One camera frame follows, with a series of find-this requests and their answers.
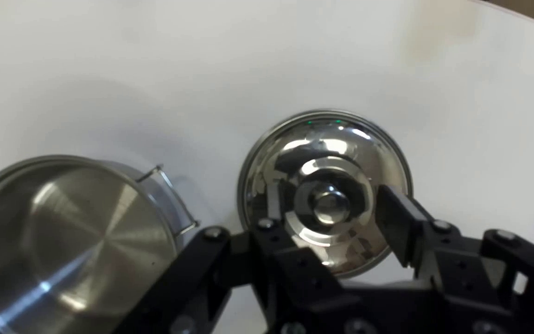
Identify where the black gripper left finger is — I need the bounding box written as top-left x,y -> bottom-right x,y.
113,214 -> 369,334

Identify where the domed steel pot lid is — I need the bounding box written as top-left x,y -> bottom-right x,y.
236,107 -> 415,279

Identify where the small steel pot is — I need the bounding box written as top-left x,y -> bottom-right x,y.
0,153 -> 202,334

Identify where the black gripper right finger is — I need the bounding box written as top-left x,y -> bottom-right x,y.
365,183 -> 534,334

